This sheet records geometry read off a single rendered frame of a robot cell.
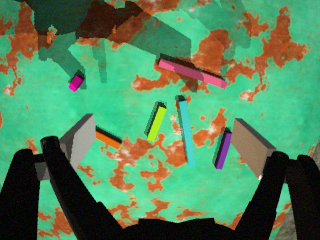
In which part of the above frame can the orange rectangular block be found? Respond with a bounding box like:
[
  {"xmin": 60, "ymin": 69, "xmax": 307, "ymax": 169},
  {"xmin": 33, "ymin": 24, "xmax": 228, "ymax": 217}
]
[{"xmin": 96, "ymin": 128, "xmax": 122, "ymax": 149}]

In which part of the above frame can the magenta rod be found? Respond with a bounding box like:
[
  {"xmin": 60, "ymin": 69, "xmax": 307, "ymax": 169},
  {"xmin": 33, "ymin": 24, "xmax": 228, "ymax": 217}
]
[{"xmin": 68, "ymin": 74, "xmax": 85, "ymax": 92}]

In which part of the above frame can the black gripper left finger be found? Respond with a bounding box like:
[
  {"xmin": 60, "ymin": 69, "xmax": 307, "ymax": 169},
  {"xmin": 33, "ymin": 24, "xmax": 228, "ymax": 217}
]
[{"xmin": 0, "ymin": 113, "xmax": 133, "ymax": 240}]

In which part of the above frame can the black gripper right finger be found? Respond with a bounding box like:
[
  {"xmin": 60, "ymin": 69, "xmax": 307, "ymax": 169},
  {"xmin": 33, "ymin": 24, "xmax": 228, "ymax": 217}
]
[{"xmin": 228, "ymin": 118, "xmax": 320, "ymax": 240}]

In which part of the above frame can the purple rod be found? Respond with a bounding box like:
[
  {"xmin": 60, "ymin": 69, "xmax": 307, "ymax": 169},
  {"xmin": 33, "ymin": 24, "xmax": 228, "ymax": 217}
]
[{"xmin": 214, "ymin": 130, "xmax": 232, "ymax": 169}]

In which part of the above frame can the pink rod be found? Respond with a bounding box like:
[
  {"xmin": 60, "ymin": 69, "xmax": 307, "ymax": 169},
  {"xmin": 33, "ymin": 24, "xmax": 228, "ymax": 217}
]
[{"xmin": 158, "ymin": 59, "xmax": 228, "ymax": 89}]

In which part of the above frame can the turquoise rod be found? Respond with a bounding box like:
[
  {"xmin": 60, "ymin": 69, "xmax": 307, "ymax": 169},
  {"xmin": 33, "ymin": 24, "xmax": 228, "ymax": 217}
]
[{"xmin": 178, "ymin": 99, "xmax": 196, "ymax": 167}]

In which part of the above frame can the lime green rod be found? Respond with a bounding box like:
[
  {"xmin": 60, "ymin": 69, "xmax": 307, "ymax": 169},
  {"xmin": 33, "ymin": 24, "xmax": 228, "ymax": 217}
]
[{"xmin": 147, "ymin": 104, "xmax": 167, "ymax": 142}]

